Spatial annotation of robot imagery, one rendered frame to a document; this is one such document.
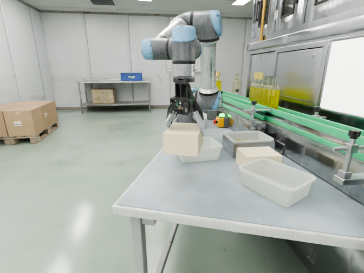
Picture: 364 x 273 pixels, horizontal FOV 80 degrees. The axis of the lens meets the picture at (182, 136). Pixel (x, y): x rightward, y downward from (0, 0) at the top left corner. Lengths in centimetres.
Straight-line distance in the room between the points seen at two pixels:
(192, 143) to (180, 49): 30
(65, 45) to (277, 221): 726
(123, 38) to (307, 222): 690
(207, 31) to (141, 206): 85
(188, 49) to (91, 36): 672
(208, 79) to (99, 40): 624
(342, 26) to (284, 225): 93
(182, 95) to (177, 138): 14
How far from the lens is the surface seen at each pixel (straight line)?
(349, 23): 128
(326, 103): 130
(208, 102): 130
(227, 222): 71
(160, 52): 84
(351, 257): 139
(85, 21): 746
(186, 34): 72
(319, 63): 137
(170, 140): 73
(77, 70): 745
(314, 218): 81
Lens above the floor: 118
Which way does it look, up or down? 17 degrees down
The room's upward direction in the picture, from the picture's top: straight up
